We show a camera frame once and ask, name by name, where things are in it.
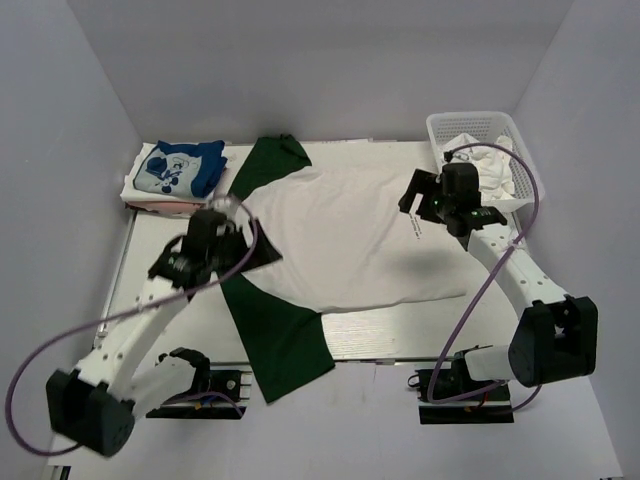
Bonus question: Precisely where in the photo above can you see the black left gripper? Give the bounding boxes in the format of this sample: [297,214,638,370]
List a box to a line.
[209,218,283,279]

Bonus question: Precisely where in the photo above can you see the pink shirt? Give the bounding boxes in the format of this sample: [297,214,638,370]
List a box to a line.
[128,201,206,217]

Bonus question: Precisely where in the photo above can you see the blue Mickey Mouse shirt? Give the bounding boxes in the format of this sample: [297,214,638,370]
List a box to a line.
[133,140,227,200]

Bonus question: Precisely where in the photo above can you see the white green Charlie Brown shirt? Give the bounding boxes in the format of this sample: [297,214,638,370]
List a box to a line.
[222,136,466,403]

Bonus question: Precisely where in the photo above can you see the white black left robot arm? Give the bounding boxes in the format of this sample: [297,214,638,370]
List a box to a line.
[46,237,256,458]

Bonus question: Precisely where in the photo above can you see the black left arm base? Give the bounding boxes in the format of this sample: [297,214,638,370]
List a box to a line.
[146,364,254,420]

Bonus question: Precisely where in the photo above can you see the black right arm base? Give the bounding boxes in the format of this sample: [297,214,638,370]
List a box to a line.
[407,345,515,425]

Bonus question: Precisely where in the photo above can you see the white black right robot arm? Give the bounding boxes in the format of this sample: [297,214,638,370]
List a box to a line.
[398,163,598,399]

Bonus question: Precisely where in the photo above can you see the white crumpled shirt in basket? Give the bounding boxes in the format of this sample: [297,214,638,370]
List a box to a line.
[440,133,515,204]

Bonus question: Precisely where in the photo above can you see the white plastic basket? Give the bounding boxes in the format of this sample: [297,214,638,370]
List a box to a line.
[426,111,537,213]

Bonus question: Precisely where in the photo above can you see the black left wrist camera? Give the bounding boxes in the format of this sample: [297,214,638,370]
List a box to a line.
[182,209,228,252]

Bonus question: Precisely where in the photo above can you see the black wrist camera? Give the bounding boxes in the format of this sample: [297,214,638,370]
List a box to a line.
[182,209,228,252]
[441,163,481,210]

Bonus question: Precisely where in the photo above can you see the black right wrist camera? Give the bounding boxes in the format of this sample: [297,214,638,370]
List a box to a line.
[441,163,481,210]

